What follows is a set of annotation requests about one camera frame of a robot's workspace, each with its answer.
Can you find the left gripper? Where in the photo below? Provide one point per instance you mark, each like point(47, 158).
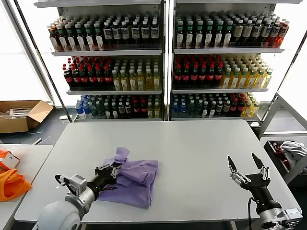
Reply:
point(104, 178)

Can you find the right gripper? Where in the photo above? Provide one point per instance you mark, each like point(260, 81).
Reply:
point(260, 191)

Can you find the purple t-shirt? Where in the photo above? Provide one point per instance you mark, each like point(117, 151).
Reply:
point(139, 182)

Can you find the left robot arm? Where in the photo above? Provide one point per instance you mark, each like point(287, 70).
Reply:
point(57, 215)

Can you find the red white garment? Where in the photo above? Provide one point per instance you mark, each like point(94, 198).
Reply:
point(279, 149)

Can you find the grey crumpled garment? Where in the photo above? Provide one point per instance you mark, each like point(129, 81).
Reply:
point(293, 149)

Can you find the dark bottle white label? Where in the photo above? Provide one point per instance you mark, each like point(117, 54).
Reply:
point(115, 112)
point(108, 111)
point(205, 110)
point(212, 110)

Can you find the green drink bottle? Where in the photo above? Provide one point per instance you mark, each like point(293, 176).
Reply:
point(191, 109)
point(94, 110)
point(101, 110)

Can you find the dark bottle grey label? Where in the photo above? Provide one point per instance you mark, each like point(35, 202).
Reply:
point(247, 32)
point(226, 106)
point(219, 106)
point(121, 109)
point(237, 32)
point(128, 109)

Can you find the blue water bottle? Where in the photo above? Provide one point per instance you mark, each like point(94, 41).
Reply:
point(175, 109)
point(183, 109)
point(79, 110)
point(87, 110)

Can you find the orange yellow juice bottle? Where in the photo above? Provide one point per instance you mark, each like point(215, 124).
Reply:
point(251, 80)
point(255, 107)
point(267, 79)
point(243, 80)
point(226, 80)
point(259, 79)
point(235, 80)
point(247, 110)

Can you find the cola bottle red cap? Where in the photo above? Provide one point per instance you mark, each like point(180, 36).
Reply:
point(76, 77)
point(211, 75)
point(218, 75)
point(136, 109)
point(143, 109)
point(108, 77)
point(100, 77)
point(92, 77)
point(234, 106)
point(84, 77)
point(241, 106)
point(68, 77)
point(185, 75)
point(202, 75)
point(177, 75)
point(194, 75)

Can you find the yellow juice bottle green label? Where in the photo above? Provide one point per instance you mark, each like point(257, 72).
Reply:
point(124, 82)
point(140, 82)
point(148, 81)
point(157, 111)
point(116, 82)
point(132, 82)
point(157, 81)
point(150, 111)

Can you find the small white floor object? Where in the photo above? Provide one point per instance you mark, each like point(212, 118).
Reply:
point(63, 117)

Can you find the small grey floor strip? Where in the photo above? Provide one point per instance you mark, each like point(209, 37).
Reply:
point(37, 141)

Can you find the orange white carton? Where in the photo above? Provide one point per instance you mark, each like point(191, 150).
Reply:
point(12, 160)

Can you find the orange fabric bag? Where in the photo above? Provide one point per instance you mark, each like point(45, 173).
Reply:
point(12, 189)

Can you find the brown cardboard box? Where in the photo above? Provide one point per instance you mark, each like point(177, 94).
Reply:
point(14, 124)

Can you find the black slanted pole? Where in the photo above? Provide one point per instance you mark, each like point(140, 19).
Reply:
point(286, 72)
point(43, 60)

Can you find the clear plastic packets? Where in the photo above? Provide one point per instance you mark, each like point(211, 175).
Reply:
point(14, 112)

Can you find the metal drinks shelf unit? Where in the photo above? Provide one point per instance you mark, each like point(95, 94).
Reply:
point(227, 50)
point(108, 53)

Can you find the black drink bottle white label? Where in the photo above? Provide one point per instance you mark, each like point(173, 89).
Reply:
point(108, 33)
point(145, 31)
point(116, 33)
point(135, 32)
point(256, 31)
point(265, 31)
point(154, 31)
point(125, 32)

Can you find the reddish brown drink bottle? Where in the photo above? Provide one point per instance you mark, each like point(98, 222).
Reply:
point(54, 40)

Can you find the red drink bottle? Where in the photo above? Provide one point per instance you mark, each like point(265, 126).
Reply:
point(283, 32)
point(274, 32)

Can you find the grey slanted metal beam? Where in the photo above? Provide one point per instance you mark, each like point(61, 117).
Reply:
point(27, 49)

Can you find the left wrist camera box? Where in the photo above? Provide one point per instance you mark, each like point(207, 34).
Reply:
point(76, 184)

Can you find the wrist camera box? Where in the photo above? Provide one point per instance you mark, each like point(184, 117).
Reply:
point(291, 214)
point(76, 184)

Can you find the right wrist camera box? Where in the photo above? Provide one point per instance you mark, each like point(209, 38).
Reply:
point(291, 214)

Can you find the grey metal frame cart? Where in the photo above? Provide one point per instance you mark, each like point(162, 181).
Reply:
point(270, 112)

